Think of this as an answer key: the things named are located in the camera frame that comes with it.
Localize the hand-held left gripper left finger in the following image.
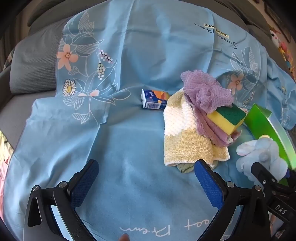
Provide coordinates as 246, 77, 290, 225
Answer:
23, 159, 100, 241

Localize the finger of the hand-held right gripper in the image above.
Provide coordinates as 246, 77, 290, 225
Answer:
252, 162, 278, 186

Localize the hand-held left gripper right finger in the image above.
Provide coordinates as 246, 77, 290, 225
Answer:
194, 159, 271, 241

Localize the light blue plush toy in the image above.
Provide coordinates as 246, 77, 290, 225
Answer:
236, 136, 289, 181

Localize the sage green cloth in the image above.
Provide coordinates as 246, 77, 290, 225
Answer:
177, 162, 219, 173

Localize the green cardboard box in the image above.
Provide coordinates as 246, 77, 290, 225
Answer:
244, 103, 296, 171

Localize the purple towel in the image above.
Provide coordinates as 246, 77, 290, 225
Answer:
190, 102, 242, 147

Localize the beige and white towel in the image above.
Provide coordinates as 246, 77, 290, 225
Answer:
163, 88, 230, 168

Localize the yellow and green sponge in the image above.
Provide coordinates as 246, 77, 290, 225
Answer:
206, 103, 247, 135

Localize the purple mesh bath pouf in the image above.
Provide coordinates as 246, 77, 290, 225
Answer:
180, 70, 234, 112

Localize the colourful printed cloth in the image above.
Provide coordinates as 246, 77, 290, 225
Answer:
0, 132, 14, 197

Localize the grey sofa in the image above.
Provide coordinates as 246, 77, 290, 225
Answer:
0, 0, 296, 151

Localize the small blue orange box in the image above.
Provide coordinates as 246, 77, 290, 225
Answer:
141, 89, 173, 110

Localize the light blue floral bed sheet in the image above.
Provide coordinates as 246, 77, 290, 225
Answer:
7, 0, 296, 241

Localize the grey waffle cushion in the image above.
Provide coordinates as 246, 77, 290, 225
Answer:
9, 30, 67, 94

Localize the row of colourful plush toys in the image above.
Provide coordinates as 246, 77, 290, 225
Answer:
269, 28, 296, 75

